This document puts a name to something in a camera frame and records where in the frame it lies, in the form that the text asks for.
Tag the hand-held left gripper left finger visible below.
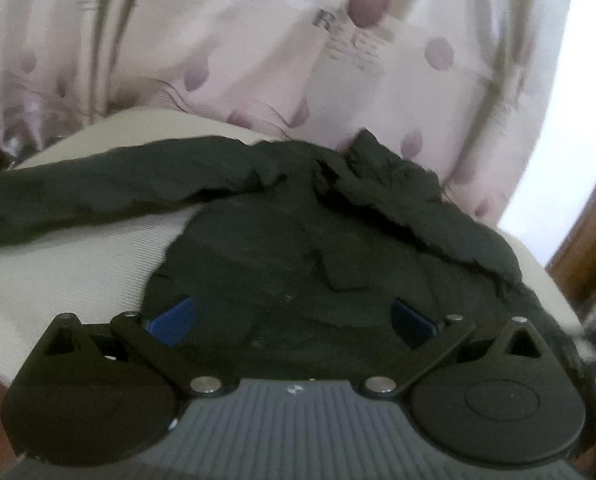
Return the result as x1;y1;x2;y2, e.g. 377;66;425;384
42;296;239;402

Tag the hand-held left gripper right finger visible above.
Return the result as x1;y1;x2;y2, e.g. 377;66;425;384
360;298;551;402

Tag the black jacket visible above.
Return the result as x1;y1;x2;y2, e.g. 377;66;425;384
0;129;596;391

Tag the cream bed sheet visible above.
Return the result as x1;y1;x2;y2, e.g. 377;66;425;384
0;107;596;386

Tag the pink printed blanket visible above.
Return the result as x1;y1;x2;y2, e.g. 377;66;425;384
0;0;578;226

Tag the wooden bed frame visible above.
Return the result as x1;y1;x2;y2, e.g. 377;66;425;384
545;155;596;321

